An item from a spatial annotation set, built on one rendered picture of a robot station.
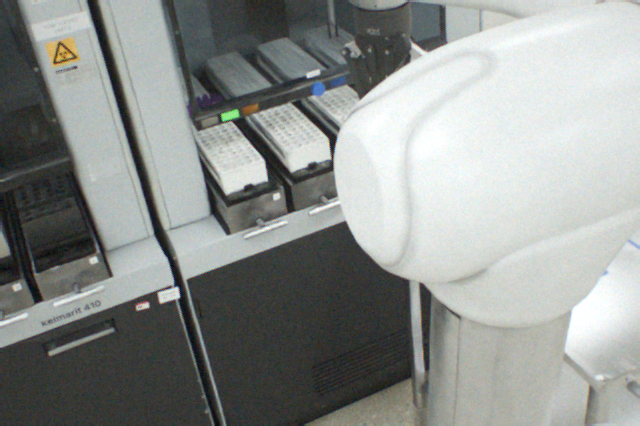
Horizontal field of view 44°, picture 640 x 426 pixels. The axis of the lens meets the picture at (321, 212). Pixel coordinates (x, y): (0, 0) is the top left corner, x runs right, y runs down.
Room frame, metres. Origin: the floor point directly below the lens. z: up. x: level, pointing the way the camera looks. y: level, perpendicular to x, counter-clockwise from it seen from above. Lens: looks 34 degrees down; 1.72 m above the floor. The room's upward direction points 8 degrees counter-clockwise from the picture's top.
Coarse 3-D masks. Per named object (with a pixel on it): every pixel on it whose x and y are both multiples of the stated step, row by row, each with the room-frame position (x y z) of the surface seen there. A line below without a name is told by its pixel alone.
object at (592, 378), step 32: (416, 288) 1.31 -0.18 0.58; (608, 288) 0.97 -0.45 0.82; (416, 320) 1.31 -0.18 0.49; (576, 320) 0.91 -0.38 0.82; (608, 320) 0.90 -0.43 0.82; (416, 352) 1.31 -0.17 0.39; (576, 352) 0.84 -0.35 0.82; (608, 352) 0.83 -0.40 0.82; (416, 384) 1.31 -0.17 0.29; (576, 384) 1.25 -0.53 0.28; (608, 384) 0.77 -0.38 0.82; (416, 416) 1.31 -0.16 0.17; (576, 416) 1.15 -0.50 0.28; (608, 416) 0.78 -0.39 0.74
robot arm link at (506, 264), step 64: (448, 64) 0.40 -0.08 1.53; (512, 64) 0.39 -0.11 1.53; (576, 64) 0.38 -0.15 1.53; (384, 128) 0.38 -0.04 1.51; (448, 128) 0.36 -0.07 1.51; (512, 128) 0.35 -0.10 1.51; (576, 128) 0.36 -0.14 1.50; (384, 192) 0.35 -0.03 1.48; (448, 192) 0.34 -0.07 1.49; (512, 192) 0.34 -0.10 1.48; (576, 192) 0.34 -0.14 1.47; (384, 256) 0.35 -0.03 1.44; (448, 256) 0.34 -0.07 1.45; (512, 256) 0.34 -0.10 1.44; (576, 256) 0.35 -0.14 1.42; (448, 320) 0.40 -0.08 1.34; (512, 320) 0.36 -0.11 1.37; (448, 384) 0.41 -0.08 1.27; (512, 384) 0.38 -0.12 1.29
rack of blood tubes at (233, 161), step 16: (208, 128) 1.65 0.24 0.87; (224, 128) 1.64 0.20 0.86; (208, 144) 1.58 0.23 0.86; (224, 144) 1.57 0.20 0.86; (240, 144) 1.55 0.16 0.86; (208, 160) 1.52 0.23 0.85; (224, 160) 1.50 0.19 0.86; (240, 160) 1.49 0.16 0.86; (256, 160) 1.48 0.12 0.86; (224, 176) 1.43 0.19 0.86; (240, 176) 1.45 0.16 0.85; (256, 176) 1.46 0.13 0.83
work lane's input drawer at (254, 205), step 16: (208, 176) 1.53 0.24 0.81; (272, 176) 1.50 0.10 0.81; (208, 192) 1.52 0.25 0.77; (224, 192) 1.44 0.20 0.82; (240, 192) 1.43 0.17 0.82; (256, 192) 1.42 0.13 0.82; (272, 192) 1.43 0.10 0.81; (224, 208) 1.40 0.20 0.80; (240, 208) 1.40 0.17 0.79; (256, 208) 1.42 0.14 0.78; (272, 208) 1.43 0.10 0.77; (240, 224) 1.40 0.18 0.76; (256, 224) 1.41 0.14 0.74; (272, 224) 1.39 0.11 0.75
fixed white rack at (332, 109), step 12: (312, 96) 1.74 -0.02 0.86; (324, 96) 1.74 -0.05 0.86; (336, 96) 1.73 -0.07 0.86; (348, 96) 1.72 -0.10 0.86; (312, 108) 1.75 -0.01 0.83; (324, 108) 1.67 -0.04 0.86; (336, 108) 1.67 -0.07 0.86; (348, 108) 1.66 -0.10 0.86; (324, 120) 1.68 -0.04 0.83; (336, 120) 1.61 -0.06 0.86; (336, 132) 1.62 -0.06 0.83
